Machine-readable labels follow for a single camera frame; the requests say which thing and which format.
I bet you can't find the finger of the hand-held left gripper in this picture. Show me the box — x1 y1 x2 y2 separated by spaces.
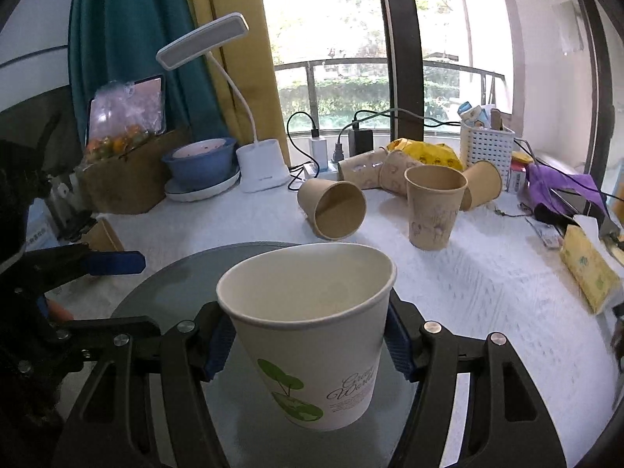
22 244 146 294
36 297 163 377

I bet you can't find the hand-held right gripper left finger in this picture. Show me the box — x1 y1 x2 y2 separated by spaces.
51 301 238 468

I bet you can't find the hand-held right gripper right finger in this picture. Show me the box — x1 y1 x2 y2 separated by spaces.
386 291 567 468

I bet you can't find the white paper cup green print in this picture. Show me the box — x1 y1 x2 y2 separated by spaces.
216 241 397 432

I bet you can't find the printed brown paper cup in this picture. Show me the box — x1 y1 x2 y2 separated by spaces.
404 164 469 252
377 151 416 197
337 149 391 185

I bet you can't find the plain brown paper cup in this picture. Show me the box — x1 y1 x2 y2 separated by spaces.
460 159 503 212
297 178 368 241

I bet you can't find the grey round tray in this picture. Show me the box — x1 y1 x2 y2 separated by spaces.
110 241 426 468

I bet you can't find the white tablecloth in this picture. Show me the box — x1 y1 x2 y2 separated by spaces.
46 170 621 468

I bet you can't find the white plate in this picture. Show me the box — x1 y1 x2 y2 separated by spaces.
164 166 243 202

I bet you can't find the blue bowl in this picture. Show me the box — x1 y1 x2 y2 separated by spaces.
161 137 239 191

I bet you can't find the clear bag of small fruit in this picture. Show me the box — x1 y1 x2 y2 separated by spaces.
84 79 165 163

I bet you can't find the white desk lamp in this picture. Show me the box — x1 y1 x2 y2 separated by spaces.
155 13 291 194

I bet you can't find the yellow plastic bag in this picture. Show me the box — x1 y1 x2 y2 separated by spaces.
387 137 464 172

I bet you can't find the yellow tissue pack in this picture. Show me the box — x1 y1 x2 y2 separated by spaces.
558 214 624 316

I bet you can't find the white power strip with chargers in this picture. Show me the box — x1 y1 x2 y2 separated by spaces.
285 108 464 192

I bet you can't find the black power adapter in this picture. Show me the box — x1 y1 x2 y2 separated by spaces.
346 129 374 158

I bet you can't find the small white orange box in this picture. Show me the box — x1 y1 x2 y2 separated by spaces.
506 150 531 194

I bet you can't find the white charger plug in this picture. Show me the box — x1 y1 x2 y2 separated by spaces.
307 129 329 172

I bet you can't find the white perforated basket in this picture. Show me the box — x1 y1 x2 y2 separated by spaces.
459 121 516 182

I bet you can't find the purple cloth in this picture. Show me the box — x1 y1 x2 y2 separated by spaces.
525 162 611 221

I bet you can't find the teal curtain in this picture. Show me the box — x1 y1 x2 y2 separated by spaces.
68 0 230 157

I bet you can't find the small printed carton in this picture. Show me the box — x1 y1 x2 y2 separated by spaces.
457 101 497 130

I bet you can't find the balcony railing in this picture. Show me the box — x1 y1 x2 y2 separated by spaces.
273 57 506 130

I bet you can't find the black window frame post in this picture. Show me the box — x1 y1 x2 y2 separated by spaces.
374 0 426 153

